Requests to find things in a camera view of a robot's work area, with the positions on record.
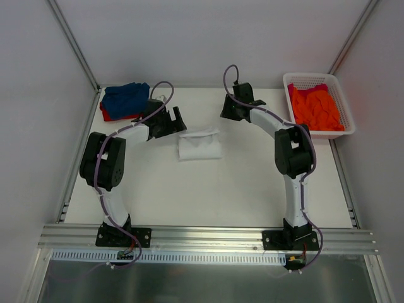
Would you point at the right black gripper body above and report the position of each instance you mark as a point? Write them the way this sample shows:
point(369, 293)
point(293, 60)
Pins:
point(230, 111)

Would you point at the white t shirt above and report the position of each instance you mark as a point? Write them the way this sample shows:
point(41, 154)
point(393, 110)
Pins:
point(200, 145)

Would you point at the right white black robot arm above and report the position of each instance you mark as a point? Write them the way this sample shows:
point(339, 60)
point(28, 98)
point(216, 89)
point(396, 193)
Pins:
point(294, 155)

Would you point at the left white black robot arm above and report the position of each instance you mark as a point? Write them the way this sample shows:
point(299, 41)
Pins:
point(103, 161)

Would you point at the folded blue t shirt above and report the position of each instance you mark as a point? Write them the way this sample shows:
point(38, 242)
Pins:
point(121, 101)

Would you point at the folded red t shirt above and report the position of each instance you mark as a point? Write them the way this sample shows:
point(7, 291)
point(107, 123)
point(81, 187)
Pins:
point(107, 117)

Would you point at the white plastic basket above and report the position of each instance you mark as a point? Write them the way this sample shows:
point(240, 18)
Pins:
point(307, 80)

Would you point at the orange t shirt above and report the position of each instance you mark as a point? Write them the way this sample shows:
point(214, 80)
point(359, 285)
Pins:
point(317, 110)

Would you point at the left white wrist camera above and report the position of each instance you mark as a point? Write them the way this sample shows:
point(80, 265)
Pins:
point(162, 98)

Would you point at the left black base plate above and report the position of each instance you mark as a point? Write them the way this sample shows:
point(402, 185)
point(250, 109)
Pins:
point(108, 236)

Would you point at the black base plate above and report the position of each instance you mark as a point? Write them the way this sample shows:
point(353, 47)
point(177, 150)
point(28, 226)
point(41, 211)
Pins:
point(108, 236)
point(274, 240)

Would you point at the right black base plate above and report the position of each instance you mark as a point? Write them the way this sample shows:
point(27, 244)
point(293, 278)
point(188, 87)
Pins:
point(274, 240)

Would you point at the aluminium mounting rail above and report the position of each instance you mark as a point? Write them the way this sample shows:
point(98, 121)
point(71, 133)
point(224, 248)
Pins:
point(209, 239)

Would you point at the white slotted cable duct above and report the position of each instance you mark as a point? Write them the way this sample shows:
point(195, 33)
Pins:
point(271, 259)

